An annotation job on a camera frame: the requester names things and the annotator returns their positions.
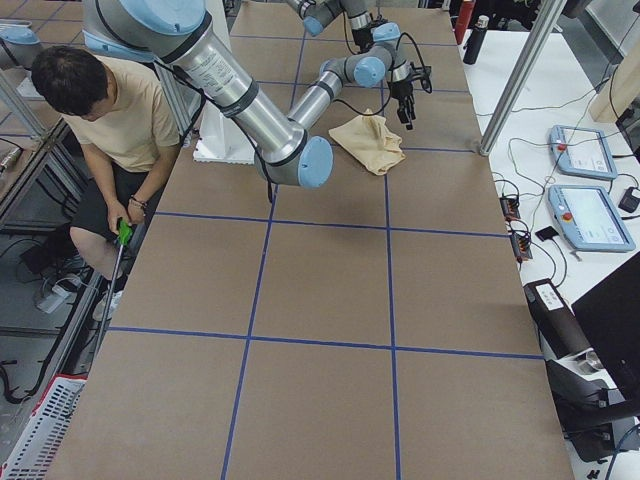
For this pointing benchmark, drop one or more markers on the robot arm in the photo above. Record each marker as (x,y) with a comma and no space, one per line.
(180,34)
(316,16)

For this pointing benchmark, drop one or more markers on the cream long-sleeve printed shirt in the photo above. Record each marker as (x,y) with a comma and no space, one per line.
(367,138)

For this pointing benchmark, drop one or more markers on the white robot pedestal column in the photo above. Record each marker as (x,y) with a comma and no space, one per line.
(220,139)

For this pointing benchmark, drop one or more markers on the blue teach pendant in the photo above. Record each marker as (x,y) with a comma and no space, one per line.
(588,219)
(582,152)

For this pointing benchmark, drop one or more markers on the black monitor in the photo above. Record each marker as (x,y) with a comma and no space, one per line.
(608,315)

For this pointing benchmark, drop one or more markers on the brown table cover mat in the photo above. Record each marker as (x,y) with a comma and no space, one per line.
(373,328)

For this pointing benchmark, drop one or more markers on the far blue teach pendant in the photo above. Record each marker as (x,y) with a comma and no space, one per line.
(582,152)

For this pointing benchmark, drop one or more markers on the aluminium frame post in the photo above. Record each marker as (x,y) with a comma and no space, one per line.
(550,11)

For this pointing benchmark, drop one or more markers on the red cylinder bottle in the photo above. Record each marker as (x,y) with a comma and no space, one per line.
(463,19)

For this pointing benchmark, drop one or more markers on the green handled grabber stick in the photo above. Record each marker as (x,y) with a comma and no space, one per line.
(124,236)

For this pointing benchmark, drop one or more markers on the person in beige shirt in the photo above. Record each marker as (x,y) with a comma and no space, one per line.
(121,119)

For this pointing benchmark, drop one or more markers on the black water bottle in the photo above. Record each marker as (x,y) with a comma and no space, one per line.
(475,40)

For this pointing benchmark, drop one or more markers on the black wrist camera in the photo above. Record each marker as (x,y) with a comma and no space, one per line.
(422,75)

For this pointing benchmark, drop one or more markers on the white plastic basket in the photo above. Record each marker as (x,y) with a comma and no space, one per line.
(48,423)

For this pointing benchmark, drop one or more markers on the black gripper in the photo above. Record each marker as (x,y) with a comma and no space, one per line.
(359,37)
(400,90)

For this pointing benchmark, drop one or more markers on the near blue teach pendant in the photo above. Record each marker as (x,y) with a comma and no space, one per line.
(588,219)

